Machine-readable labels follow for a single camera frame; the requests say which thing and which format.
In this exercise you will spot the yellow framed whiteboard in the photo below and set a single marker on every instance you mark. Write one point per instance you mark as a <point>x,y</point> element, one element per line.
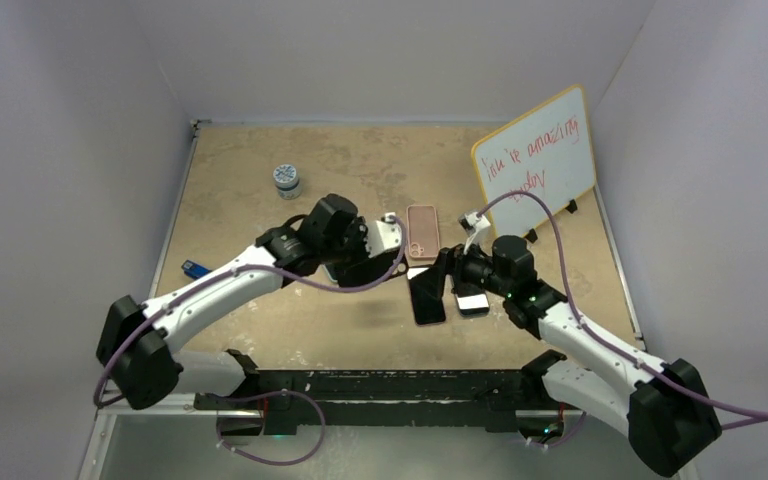
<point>547,152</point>

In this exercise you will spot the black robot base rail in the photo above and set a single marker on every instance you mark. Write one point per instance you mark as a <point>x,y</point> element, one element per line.
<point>498,401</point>

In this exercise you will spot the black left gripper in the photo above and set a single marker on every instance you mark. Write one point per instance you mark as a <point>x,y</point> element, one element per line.
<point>359,230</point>

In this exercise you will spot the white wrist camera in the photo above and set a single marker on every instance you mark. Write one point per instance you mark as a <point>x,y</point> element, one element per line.
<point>477,227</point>
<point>383,236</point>

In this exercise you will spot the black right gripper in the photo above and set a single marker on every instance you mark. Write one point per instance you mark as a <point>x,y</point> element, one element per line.
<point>454,262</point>

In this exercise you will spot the pink phone case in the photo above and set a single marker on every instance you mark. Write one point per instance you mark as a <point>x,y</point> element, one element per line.
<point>423,232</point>

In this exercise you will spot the phone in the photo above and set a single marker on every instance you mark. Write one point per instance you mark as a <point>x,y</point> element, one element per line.
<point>361,272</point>

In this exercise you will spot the white blue lidded jar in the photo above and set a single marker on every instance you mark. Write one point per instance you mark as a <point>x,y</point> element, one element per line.
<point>287,181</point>

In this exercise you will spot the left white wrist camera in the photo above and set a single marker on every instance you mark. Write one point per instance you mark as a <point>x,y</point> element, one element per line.
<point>383,236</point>

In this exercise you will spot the black smartphone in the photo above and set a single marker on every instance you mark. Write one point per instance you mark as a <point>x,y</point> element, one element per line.
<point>426,310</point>

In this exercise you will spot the blue black stapler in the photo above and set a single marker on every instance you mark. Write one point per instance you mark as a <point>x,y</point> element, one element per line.
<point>194,270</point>

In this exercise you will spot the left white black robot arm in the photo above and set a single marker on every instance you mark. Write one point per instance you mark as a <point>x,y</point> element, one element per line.
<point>331,248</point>

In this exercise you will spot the black whiteboard stand foot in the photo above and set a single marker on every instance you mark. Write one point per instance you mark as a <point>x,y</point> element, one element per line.
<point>531,236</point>

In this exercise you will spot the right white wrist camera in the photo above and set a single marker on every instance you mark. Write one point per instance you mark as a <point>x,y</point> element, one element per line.
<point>477,227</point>

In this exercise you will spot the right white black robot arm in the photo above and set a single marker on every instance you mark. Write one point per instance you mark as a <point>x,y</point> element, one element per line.
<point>659,407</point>

